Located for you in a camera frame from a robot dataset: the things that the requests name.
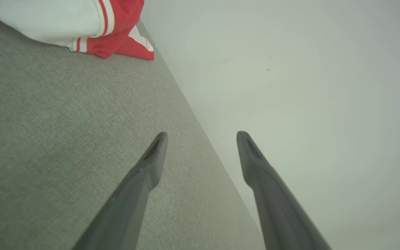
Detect grey fabric sofa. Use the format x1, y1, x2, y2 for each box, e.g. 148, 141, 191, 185
0, 9, 266, 250

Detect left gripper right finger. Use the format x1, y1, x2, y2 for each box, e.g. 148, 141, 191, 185
237, 131, 332, 250

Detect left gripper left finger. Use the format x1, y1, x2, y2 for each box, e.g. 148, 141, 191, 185
72, 132, 168, 250

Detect red basketball jersey white sleeves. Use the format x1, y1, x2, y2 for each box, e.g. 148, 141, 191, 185
0, 0, 154, 60

